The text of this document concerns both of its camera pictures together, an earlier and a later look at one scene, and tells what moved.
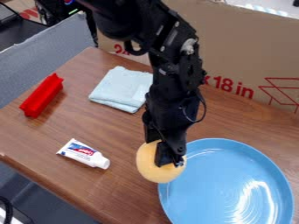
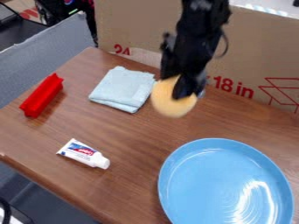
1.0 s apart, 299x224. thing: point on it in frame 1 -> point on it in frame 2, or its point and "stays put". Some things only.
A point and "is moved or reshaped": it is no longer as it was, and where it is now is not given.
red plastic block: x=45 y=92 stays put
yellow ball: x=160 y=174 is moved or reshaped
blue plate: x=234 y=184 stays put
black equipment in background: x=57 y=10 stays put
